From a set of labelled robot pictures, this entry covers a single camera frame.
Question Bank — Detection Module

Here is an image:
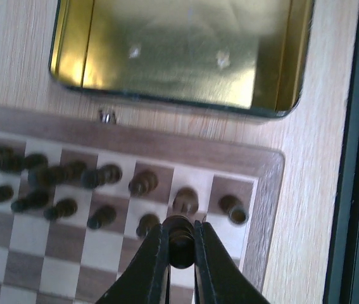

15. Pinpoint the dark bishop far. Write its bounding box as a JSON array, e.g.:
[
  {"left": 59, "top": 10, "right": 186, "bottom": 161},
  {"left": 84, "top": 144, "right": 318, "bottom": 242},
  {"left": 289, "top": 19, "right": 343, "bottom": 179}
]
[{"left": 0, "top": 153, "right": 48, "bottom": 173}]

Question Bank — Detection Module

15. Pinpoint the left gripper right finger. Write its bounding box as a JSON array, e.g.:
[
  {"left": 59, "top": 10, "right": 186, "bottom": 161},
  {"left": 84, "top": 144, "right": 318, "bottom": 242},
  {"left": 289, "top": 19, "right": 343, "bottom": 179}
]
[{"left": 193, "top": 220, "right": 268, "bottom": 304}]

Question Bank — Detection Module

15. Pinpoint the gold tin box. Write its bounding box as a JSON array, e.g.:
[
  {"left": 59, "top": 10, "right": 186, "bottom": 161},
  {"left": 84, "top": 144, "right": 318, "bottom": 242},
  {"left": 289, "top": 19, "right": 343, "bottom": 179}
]
[{"left": 48, "top": 1, "right": 314, "bottom": 120}]

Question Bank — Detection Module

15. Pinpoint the dark queen piece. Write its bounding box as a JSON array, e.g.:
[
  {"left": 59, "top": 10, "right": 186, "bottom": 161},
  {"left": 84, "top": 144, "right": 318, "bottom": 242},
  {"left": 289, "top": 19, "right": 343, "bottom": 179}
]
[{"left": 80, "top": 164, "right": 122, "bottom": 189}]

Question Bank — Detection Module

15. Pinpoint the dark bishop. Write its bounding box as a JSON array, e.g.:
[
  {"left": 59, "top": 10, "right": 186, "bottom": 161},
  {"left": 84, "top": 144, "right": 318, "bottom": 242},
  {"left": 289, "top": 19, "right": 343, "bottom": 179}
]
[
  {"left": 0, "top": 153, "right": 48, "bottom": 173},
  {"left": 129, "top": 170, "right": 158, "bottom": 196}
]

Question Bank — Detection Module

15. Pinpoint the dark knight near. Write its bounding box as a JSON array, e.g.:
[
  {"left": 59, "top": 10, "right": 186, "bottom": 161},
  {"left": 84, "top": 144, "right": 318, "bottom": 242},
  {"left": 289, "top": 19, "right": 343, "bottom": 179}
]
[{"left": 172, "top": 187, "right": 199, "bottom": 215}]

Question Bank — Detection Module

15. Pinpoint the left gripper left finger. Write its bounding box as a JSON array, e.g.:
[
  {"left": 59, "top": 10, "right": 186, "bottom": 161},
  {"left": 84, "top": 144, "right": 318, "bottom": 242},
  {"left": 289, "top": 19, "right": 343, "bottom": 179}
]
[{"left": 97, "top": 224, "right": 170, "bottom": 303}]

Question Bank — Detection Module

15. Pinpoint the dark bishop near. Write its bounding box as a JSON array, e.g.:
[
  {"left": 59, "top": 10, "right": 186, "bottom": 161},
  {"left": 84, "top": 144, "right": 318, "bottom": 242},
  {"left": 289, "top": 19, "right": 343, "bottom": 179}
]
[{"left": 129, "top": 170, "right": 158, "bottom": 196}]

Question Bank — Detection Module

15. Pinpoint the wooden chess board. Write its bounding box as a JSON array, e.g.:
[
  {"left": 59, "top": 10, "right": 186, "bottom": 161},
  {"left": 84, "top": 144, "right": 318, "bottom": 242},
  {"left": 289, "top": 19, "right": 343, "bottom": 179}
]
[{"left": 0, "top": 106, "right": 284, "bottom": 303}]

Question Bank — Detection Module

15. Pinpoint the dark king piece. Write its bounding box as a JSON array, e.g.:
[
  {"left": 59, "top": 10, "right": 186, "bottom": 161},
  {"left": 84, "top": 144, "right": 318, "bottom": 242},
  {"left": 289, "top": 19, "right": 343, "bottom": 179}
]
[{"left": 28, "top": 160, "right": 87, "bottom": 187}]

